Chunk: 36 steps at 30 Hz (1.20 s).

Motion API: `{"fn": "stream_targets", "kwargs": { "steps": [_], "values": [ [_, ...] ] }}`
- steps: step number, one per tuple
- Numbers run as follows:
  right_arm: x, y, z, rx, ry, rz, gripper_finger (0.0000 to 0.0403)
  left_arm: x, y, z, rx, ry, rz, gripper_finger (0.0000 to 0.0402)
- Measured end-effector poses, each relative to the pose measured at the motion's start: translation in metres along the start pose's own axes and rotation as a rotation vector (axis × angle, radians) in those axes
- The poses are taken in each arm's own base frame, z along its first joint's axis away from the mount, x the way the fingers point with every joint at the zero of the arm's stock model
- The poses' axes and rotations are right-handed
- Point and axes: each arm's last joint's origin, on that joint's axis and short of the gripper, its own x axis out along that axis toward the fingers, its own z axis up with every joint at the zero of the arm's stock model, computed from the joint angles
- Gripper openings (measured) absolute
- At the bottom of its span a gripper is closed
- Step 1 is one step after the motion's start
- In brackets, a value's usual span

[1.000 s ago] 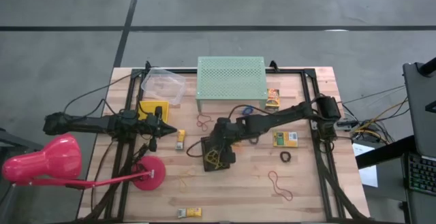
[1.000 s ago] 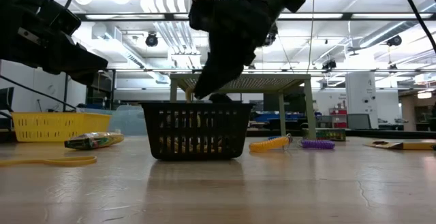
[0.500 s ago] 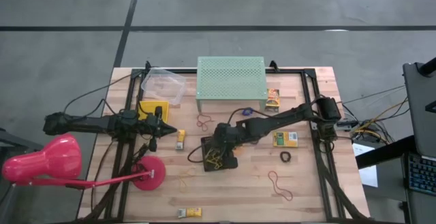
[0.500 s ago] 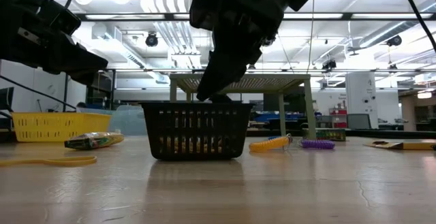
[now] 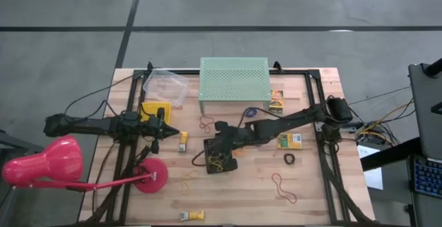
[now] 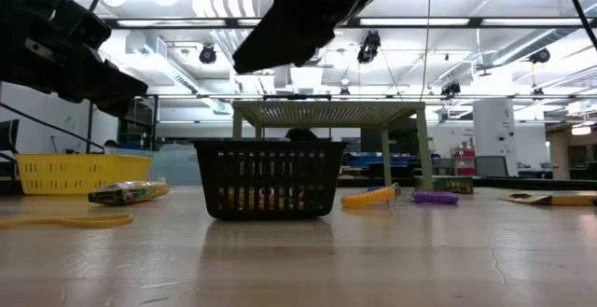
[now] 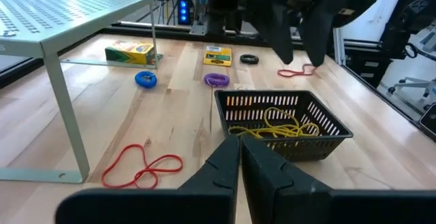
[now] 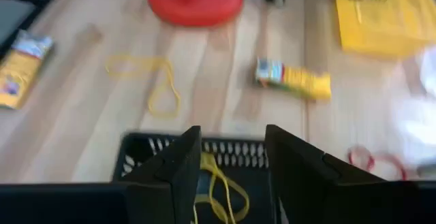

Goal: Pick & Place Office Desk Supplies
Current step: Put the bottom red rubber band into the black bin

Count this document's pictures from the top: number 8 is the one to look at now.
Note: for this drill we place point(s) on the red rubber band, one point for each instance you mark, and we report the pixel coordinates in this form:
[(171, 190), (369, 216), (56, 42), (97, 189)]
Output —
[(372, 161)]

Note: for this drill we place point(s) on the black plastic basket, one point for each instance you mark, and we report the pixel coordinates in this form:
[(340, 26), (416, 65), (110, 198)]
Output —
[(259, 190)]

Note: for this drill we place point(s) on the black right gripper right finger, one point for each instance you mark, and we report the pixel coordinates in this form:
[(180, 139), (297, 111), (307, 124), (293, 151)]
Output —
[(306, 183)]

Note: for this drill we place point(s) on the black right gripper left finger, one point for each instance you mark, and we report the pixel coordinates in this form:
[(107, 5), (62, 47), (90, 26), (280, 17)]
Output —
[(170, 183)]

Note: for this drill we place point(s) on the red desk lamp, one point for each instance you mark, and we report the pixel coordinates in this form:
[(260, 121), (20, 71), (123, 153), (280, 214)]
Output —
[(204, 9)]

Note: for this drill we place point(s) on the yellow plastic basket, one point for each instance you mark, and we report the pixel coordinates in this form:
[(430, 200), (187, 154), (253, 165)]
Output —
[(385, 23)]

